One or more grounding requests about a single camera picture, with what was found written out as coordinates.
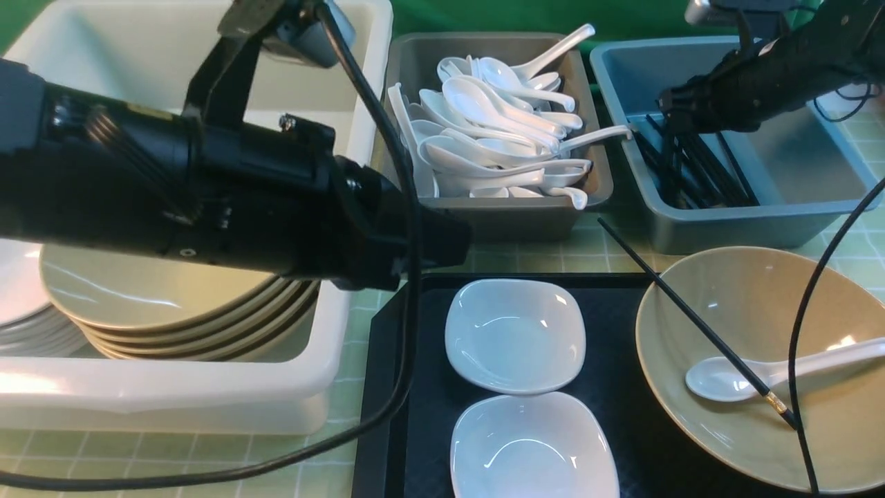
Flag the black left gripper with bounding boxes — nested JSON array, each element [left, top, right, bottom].
[[187, 120, 473, 290]]

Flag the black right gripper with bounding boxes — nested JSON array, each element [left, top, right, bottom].
[[658, 41, 810, 133]]

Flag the tan noodle bowl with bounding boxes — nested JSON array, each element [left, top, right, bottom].
[[635, 247, 884, 496]]

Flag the white soup spoon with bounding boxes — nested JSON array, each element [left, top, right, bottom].
[[685, 337, 884, 403]]

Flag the black chopstick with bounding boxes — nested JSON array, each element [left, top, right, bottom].
[[597, 217, 801, 431]]

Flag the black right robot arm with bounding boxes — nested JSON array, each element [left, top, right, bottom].
[[658, 1, 884, 133]]

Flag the top tan stacked bowl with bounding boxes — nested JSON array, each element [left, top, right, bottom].
[[40, 245, 291, 331]]

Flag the black chopsticks in bin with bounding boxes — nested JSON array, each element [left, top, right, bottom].
[[630, 113, 761, 210]]

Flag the blue chopstick bin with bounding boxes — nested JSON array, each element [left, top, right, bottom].
[[589, 35, 877, 255]]

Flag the stack of tan bowls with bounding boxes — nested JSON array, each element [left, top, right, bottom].
[[74, 281, 320, 362]]

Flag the green backdrop cloth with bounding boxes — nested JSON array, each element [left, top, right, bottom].
[[391, 0, 821, 56]]

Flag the large white plastic tub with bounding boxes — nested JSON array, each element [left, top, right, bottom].
[[2, 1, 383, 434]]

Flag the grey spoon bin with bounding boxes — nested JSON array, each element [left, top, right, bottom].
[[386, 32, 614, 243]]

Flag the pile of white spoons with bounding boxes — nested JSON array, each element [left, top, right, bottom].
[[386, 24, 633, 211]]

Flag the stack of white plates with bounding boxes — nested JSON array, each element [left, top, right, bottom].
[[1, 239, 86, 357]]

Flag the upper white square dish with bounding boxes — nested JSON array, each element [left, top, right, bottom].
[[445, 278, 587, 395]]

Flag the white square dish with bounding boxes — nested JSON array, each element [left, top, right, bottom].
[[445, 278, 587, 395], [449, 391, 622, 497]]

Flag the black serving tray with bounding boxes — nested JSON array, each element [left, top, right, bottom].
[[351, 273, 885, 498]]

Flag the lower white square dish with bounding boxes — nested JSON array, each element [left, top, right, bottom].
[[449, 391, 622, 497]]

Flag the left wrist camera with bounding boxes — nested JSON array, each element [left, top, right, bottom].
[[218, 0, 357, 70]]

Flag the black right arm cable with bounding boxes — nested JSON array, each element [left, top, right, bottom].
[[788, 176, 885, 495]]

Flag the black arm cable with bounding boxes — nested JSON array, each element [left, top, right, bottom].
[[0, 0, 424, 492], [788, 176, 885, 495]]

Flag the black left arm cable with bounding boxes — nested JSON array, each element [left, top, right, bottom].
[[0, 0, 424, 492]]

